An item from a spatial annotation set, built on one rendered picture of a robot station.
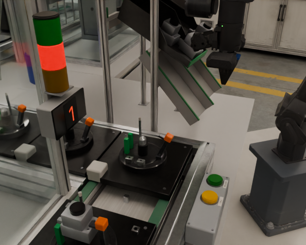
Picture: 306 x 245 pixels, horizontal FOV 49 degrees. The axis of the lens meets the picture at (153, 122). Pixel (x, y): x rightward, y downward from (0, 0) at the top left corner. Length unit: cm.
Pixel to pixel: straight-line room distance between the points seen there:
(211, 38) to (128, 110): 75
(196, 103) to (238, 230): 46
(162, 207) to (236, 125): 64
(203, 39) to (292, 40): 409
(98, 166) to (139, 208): 16
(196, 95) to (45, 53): 65
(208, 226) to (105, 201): 29
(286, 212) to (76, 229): 53
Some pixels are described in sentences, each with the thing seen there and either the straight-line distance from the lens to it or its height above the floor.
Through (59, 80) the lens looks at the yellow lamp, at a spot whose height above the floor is 129.
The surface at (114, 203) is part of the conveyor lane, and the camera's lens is 93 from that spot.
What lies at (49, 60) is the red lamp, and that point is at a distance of 70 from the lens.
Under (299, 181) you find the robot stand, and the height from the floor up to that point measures 103.
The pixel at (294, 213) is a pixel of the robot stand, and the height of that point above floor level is 92.
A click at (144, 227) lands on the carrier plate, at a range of 79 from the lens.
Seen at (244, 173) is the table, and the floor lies 86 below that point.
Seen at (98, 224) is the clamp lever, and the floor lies 107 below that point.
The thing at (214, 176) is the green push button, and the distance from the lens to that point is 94.
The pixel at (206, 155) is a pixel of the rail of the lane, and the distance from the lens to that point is 103.
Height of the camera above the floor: 156
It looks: 31 degrees down
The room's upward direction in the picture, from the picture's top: straight up
